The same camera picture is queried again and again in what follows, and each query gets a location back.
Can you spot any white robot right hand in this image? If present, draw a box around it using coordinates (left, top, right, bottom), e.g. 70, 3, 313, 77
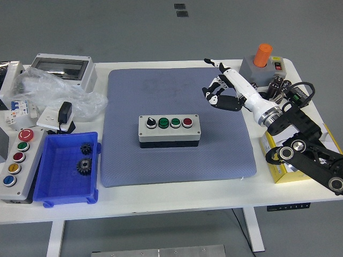
201, 57, 274, 120

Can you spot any grey four-button control box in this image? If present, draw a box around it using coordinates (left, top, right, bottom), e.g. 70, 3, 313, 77
138, 115, 202, 149

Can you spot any grey five-button control box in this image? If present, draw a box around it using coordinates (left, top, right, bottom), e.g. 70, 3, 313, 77
0, 127, 47, 205

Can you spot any orange cylinder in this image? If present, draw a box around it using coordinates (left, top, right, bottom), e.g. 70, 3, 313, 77
253, 43, 273, 67

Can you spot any black module with green terminal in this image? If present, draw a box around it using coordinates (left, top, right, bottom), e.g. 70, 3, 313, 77
285, 86, 311, 108

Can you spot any yellow and white cardboard box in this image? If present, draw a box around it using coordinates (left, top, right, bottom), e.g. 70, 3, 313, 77
259, 123, 343, 184

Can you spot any grey-blue mat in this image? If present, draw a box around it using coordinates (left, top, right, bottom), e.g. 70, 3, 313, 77
100, 67, 258, 188

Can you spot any black table control panel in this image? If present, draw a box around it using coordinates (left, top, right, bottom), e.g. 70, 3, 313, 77
266, 202, 311, 212

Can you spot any white table leg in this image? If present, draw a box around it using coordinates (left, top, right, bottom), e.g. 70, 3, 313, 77
46, 221, 66, 257
242, 207, 266, 252

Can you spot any small black gear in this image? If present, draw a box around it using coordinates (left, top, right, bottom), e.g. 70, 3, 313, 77
80, 143, 94, 156

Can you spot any large black gear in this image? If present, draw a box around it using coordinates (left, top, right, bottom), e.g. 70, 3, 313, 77
76, 157, 93, 176

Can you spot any clear plastic bag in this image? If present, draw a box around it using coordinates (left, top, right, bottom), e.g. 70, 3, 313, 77
10, 66, 109, 121

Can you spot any blue plastic bin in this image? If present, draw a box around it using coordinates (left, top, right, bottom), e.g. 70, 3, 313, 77
32, 131, 102, 208

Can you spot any white circuit breaker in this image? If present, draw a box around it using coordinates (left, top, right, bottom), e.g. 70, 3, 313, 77
4, 99, 38, 126

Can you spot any white equipment box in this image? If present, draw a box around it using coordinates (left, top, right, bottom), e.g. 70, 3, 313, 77
0, 60, 26, 110

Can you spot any grey metal box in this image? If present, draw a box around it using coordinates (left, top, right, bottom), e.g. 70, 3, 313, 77
0, 126, 11, 163

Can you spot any grey switch box base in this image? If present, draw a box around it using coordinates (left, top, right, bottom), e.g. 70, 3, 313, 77
238, 55, 287, 88

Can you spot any thin black cable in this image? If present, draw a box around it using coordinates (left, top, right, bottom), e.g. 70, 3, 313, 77
230, 208, 255, 252

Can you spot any grey enclosure with clear lid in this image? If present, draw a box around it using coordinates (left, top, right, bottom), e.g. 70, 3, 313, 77
29, 52, 98, 93

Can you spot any black power adapter with cord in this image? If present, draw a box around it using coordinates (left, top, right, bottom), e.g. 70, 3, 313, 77
47, 101, 77, 135

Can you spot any white wall socket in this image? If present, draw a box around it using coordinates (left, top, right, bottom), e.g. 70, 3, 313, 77
36, 107, 68, 129

